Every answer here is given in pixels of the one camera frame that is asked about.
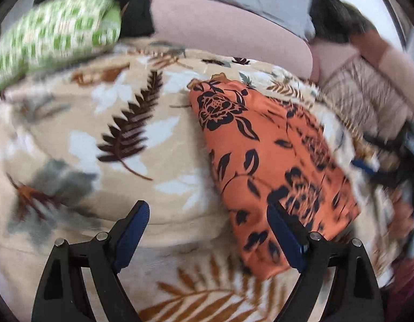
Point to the pink padded headboard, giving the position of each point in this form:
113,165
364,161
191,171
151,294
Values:
227,33

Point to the person's head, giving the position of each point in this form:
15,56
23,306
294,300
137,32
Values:
337,16

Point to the green checked pillow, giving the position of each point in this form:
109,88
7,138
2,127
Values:
56,33

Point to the beige leaf-print blanket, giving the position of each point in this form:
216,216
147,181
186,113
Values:
92,181

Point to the black cloth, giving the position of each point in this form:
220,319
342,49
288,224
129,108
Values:
136,10

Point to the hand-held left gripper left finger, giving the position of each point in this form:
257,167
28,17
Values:
133,232

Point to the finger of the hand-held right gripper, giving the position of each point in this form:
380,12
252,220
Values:
362,167

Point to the person's right forearm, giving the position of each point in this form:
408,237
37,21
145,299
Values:
391,57

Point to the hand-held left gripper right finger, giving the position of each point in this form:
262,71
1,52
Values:
284,233

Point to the orange floral garment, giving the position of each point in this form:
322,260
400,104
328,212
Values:
260,147

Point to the person's plaid clothing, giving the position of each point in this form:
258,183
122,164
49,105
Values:
364,97

